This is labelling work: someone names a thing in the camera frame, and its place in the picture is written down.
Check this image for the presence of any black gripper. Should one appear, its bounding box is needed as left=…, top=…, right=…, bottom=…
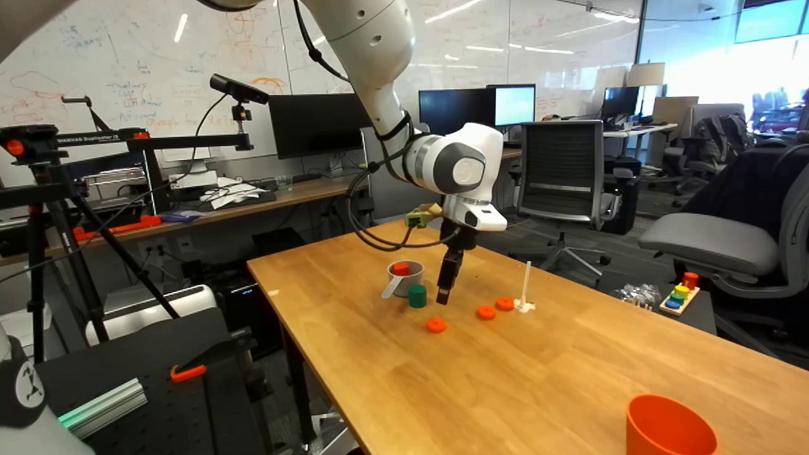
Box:
left=434, top=219, right=481, bottom=307

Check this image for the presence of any orange plastic cup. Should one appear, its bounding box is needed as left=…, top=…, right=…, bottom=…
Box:
left=625, top=391, right=721, bottom=455

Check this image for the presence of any gray measuring cup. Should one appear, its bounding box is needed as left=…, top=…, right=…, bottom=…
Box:
left=376, top=257, right=429, bottom=303

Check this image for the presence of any gray fabric office chair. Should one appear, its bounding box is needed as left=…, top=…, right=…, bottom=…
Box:
left=358, top=123, right=481, bottom=240

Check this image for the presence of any black mesh office chair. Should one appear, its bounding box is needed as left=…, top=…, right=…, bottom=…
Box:
left=507, top=119, right=639, bottom=279

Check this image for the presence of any dark desktop monitor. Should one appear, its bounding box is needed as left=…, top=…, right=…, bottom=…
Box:
left=418, top=86, right=497, bottom=144

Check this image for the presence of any lit desktop monitor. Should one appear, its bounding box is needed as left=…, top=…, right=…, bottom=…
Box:
left=491, top=80, right=538, bottom=131

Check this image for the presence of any clear plastic bag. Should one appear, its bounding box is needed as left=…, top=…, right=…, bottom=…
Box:
left=617, top=279, right=664, bottom=310

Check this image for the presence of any large black monitor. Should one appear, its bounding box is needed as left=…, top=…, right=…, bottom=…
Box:
left=267, top=91, right=376, bottom=161

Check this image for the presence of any colourful stacking toy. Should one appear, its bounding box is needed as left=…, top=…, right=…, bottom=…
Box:
left=658, top=269, right=703, bottom=319

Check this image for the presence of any white papers pile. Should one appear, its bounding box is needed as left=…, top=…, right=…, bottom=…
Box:
left=170, top=169, right=270, bottom=212

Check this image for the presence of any small distant monitor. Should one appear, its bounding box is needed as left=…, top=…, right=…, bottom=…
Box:
left=598, top=86, right=643, bottom=131

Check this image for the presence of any gray padded swivel chair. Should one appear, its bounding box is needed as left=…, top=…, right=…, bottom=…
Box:
left=638, top=161, right=809, bottom=344

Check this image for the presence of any beige lamp shade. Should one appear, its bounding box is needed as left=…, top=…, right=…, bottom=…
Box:
left=625, top=59, right=668, bottom=91

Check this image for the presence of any black distant office chair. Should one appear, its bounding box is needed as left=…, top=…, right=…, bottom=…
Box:
left=664, top=114, right=754, bottom=192

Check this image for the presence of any black work table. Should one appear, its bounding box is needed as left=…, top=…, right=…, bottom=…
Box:
left=36, top=306, right=286, bottom=455

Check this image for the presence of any dark draped cloth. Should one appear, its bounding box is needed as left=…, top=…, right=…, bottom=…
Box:
left=679, top=144, right=809, bottom=248

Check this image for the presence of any red tool bar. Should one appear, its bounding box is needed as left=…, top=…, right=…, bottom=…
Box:
left=71, top=215, right=164, bottom=248

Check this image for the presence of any green metallic tube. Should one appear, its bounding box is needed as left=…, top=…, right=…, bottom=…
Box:
left=56, top=377, right=152, bottom=442

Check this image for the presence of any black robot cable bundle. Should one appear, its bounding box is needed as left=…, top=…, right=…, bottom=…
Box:
left=342, top=161, right=450, bottom=252

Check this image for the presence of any long wooden wall desk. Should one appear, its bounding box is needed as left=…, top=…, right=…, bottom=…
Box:
left=46, top=145, right=526, bottom=255

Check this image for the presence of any orange clamp handle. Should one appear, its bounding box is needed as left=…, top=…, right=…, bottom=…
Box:
left=166, top=362, right=210, bottom=386

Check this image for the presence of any black camera on boom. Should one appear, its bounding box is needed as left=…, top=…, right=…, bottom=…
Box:
left=208, top=71, right=274, bottom=126

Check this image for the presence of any black camera tripod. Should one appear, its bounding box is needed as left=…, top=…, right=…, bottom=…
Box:
left=0, top=94, right=256, bottom=365

